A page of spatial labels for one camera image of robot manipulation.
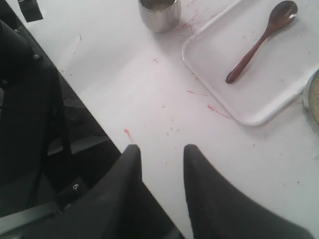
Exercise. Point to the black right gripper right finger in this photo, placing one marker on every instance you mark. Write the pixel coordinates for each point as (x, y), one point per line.
(217, 210)

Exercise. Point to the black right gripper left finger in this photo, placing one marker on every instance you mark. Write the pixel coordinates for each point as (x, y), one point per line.
(118, 207)

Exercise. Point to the brown wooden spoon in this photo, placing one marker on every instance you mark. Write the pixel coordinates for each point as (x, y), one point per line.
(281, 16)

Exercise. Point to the steel bowl of grains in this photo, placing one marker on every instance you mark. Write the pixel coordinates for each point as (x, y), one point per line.
(311, 100)

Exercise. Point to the steel cup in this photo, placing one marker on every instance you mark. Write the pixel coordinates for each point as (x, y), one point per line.
(160, 16)

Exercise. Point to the white plastic tray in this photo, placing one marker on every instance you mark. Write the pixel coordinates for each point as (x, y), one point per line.
(277, 73)

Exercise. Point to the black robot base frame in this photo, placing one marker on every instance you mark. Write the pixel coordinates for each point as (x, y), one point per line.
(40, 177)

